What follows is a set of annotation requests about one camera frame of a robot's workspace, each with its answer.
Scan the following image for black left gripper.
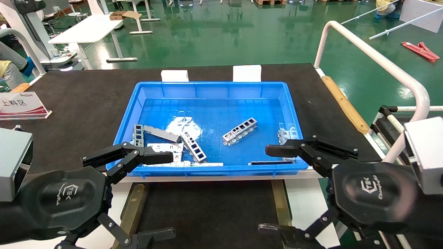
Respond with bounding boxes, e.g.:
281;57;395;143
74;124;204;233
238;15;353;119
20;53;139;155
0;166;177;249

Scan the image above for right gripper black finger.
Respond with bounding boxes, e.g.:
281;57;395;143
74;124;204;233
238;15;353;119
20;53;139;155
265;135;359;177

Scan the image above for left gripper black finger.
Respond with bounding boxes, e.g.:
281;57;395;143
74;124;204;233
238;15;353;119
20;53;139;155
81;142;173;185

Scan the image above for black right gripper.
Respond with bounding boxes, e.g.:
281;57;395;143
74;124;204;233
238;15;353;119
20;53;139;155
258;161;443;249

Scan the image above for grey metal ladder bracket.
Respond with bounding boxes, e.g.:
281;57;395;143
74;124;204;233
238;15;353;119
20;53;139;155
180;131;207;163
223;117;258;146
134;124;144;147

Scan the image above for flat perforated metal part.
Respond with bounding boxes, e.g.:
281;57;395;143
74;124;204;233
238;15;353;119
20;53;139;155
147;142;184;162

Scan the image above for grey solid metal bar part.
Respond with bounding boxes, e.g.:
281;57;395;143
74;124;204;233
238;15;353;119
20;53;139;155
143;125;181;143

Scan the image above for long flat metal strip part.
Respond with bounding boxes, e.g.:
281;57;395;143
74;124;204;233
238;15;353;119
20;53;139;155
143;161;224;167

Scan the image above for black container tray brass rims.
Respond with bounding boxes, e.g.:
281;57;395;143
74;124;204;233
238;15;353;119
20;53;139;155
111;179;295;249

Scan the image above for dark thin metal strip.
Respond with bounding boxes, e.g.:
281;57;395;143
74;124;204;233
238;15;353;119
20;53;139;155
248;160;295;165

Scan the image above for blue plastic bin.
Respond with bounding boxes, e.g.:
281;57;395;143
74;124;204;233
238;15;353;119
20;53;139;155
106;81;308;177

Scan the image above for long tan wooden bar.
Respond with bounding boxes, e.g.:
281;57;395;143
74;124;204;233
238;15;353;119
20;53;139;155
321;75;370;135

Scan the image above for white foam block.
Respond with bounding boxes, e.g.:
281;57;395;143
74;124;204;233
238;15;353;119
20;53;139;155
233;65;262;82
161;70;189;82

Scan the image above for white table legs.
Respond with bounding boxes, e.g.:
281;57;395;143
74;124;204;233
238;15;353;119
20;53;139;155
118;0;161;35

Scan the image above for acrylic sign with red print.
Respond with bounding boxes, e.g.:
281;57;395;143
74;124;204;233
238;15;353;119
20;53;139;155
0;92;52;120

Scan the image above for white table with T-legs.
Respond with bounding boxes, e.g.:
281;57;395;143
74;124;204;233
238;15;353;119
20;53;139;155
48;15;138;63

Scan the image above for open cardboard box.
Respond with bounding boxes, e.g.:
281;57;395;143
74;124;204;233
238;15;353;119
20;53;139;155
110;10;142;20

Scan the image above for white horizontal tube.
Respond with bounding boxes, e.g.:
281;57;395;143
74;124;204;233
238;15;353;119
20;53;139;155
395;105;443;112

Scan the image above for long white floor bar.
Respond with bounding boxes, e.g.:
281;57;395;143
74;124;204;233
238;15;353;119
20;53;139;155
341;0;404;25
369;7;443;40

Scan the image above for round stool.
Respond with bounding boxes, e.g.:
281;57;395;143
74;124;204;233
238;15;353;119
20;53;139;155
67;0;90;17

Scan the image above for person with blue glove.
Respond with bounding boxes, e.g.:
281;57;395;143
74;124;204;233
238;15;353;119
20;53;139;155
0;41;35;90

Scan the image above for white curved tube railing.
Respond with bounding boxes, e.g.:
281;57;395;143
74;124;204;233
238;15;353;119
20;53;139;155
0;28;46;76

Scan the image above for red object on floor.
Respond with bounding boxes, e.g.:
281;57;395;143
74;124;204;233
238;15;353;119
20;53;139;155
401;41;441;63

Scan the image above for crouching person blue shoe covers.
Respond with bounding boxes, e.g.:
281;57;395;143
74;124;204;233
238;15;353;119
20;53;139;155
376;0;404;18

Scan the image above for white robot with black head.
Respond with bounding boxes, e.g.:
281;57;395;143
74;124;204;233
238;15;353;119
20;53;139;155
0;0;83;71

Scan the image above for white board panel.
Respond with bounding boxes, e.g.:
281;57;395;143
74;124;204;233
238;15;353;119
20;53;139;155
400;0;443;33

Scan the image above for small folded metal bracket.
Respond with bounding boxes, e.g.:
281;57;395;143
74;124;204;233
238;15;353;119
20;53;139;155
278;130;299;146

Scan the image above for black cart frame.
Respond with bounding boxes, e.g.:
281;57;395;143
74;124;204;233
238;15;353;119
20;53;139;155
370;105;407;161

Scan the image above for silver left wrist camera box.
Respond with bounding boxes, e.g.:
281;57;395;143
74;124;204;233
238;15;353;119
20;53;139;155
0;128;34;202

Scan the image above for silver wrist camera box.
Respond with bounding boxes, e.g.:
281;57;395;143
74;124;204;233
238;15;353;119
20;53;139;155
404;117;443;195
0;128;34;202

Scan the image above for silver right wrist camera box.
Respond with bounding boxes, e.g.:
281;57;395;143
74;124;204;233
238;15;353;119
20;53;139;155
404;117;443;195

